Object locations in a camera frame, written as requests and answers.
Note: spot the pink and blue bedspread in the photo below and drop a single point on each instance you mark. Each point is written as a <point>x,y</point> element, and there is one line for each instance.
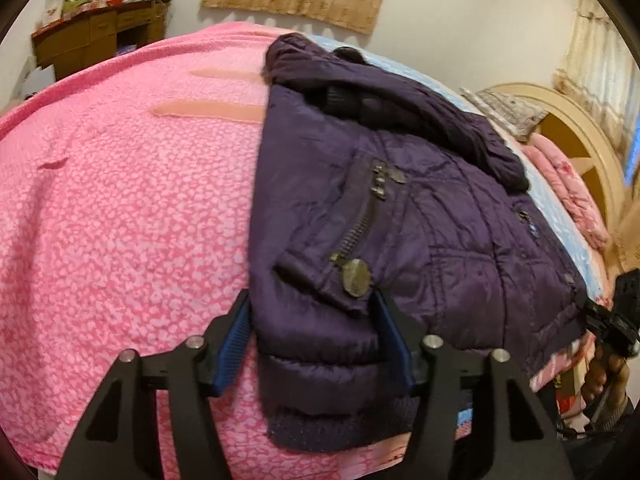
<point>125,202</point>

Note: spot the folded pink blanket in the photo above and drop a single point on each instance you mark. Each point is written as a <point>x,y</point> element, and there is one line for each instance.
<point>569,188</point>

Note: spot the purple quilted jacket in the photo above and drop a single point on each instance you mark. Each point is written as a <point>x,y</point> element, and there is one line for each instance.
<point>367,181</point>

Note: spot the brown wooden desk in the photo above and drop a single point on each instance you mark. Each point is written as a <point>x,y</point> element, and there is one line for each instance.
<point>94,36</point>

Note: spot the white card box on desk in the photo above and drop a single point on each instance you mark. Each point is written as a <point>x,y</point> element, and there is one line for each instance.
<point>52,11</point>

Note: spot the person's right hand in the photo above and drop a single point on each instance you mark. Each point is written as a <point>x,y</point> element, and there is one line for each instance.
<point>606,370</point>

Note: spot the beige side window curtain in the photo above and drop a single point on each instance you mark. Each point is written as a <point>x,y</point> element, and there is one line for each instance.
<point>599,72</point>

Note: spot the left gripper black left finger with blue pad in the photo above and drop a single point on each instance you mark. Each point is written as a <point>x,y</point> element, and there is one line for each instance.
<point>149,409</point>

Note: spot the cream wooden headboard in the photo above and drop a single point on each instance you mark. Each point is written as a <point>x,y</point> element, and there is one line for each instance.
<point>579,137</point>

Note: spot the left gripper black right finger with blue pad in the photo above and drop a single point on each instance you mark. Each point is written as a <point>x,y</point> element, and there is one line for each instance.
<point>477,417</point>

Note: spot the patterned pillow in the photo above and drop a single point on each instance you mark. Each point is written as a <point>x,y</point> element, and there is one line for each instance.
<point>517,116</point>

